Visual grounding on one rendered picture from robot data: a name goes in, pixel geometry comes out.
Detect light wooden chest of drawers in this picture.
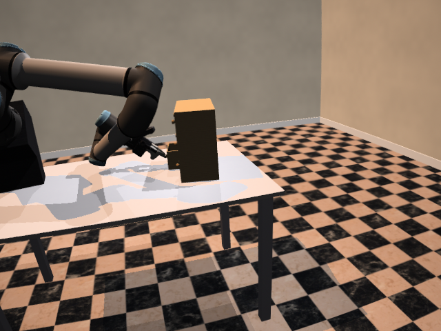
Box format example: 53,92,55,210
174,99,219,183

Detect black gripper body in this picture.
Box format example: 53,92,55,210
124,137,151,157

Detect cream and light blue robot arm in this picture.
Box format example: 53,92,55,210
0,42,163,166

